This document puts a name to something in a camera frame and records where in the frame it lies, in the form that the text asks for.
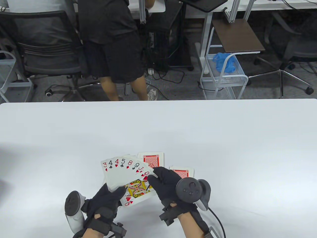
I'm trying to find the black computer tower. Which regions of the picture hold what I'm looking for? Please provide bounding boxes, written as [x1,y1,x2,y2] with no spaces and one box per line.
[142,2,194,72]

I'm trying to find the white wire cart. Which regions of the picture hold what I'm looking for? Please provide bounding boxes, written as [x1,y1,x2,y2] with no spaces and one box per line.
[200,26,249,100]

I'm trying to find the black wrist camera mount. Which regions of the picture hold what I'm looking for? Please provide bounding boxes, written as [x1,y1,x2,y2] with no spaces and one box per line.
[108,222,127,238]
[159,205,179,226]

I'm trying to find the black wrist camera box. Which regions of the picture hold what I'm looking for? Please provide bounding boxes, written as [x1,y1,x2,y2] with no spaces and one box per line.
[204,226,219,238]

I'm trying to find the dark grey right controller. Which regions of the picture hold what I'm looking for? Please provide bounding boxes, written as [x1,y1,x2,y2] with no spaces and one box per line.
[176,177,211,211]

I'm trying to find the dark grey office chair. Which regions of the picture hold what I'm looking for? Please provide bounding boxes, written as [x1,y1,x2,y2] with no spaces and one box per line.
[248,11,317,98]

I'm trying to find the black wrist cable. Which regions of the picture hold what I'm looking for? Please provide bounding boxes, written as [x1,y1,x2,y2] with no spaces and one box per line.
[208,207,226,238]

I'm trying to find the person's right hand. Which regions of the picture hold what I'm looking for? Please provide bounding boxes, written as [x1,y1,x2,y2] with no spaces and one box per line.
[148,167,198,215]

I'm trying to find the short aluminium profile post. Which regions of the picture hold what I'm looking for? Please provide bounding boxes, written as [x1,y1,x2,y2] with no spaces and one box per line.
[243,0,255,21]
[139,0,147,25]
[224,0,240,23]

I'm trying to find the white office desk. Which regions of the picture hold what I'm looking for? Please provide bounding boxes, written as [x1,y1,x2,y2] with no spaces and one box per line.
[186,0,317,75]
[73,0,166,13]

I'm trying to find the brown wooden board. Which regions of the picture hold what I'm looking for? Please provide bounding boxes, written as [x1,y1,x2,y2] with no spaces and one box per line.
[212,19,265,54]

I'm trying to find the white metal rack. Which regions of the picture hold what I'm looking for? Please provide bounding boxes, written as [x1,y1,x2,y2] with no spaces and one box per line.
[0,51,34,102]

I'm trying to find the person's left hand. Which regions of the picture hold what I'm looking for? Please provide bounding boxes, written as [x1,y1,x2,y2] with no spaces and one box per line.
[81,184,127,236]

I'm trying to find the black mesh office chair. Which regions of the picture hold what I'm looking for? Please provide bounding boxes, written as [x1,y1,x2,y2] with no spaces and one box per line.
[0,10,102,102]

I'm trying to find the black tray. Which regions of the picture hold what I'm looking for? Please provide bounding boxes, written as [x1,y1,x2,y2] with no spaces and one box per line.
[179,0,228,12]

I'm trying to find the grey and white left controller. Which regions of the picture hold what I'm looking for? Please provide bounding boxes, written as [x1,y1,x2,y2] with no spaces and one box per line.
[65,190,86,233]

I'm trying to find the tangle of black cables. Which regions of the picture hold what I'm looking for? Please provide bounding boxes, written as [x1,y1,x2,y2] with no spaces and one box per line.
[141,37,185,101]

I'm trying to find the person's left forearm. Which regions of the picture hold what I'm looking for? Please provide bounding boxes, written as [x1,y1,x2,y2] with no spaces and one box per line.
[81,228,105,238]

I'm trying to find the blue plastic bag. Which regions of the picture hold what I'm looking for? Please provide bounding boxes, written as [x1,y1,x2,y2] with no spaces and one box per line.
[213,53,237,74]

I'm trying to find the person's right forearm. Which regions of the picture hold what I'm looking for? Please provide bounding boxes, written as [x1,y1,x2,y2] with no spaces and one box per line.
[177,214,206,238]

